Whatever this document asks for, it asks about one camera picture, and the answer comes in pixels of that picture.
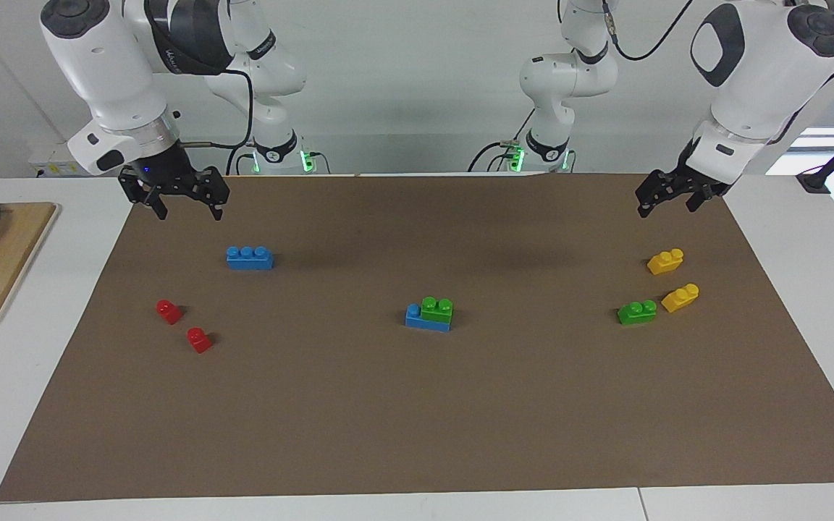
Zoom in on wooden cutting board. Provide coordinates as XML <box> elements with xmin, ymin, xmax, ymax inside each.
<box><xmin>0</xmin><ymin>202</ymin><xmax>61</xmax><ymax>335</ymax></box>

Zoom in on yellow two-stud block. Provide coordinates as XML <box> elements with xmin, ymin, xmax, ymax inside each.
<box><xmin>662</xmin><ymin>283</ymin><xmax>700</xmax><ymax>313</ymax></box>
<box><xmin>647</xmin><ymin>248</ymin><xmax>684</xmax><ymax>276</ymax></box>

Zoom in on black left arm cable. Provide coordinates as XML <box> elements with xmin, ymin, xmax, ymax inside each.
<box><xmin>602</xmin><ymin>0</ymin><xmax>834</xmax><ymax>145</ymax></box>

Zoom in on brown table mat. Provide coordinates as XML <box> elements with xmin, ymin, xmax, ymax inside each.
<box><xmin>0</xmin><ymin>172</ymin><xmax>834</xmax><ymax>502</ymax></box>

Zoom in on black base cable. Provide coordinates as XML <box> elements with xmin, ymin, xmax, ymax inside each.
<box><xmin>468</xmin><ymin>109</ymin><xmax>535</xmax><ymax>174</ymax></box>
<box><xmin>225</xmin><ymin>141</ymin><xmax>258</xmax><ymax>176</ymax></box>

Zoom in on blue three-stud block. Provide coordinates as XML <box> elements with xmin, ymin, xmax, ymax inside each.
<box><xmin>405</xmin><ymin>303</ymin><xmax>452</xmax><ymax>333</ymax></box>
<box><xmin>227</xmin><ymin>246</ymin><xmax>274</xmax><ymax>271</ymax></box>

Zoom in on black left base cable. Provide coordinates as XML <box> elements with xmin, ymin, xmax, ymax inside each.
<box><xmin>468</xmin><ymin>109</ymin><xmax>535</xmax><ymax>174</ymax></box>

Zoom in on black right base cable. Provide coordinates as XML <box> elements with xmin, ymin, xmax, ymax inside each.
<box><xmin>225</xmin><ymin>141</ymin><xmax>258</xmax><ymax>176</ymax></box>

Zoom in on green two-stud block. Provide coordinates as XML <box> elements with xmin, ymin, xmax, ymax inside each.
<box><xmin>421</xmin><ymin>297</ymin><xmax>454</xmax><ymax>324</ymax></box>
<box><xmin>618</xmin><ymin>300</ymin><xmax>657</xmax><ymax>326</ymax></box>

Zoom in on white wall socket box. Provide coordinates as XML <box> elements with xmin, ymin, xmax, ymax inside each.
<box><xmin>28</xmin><ymin>143</ymin><xmax>93</xmax><ymax>178</ymax></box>

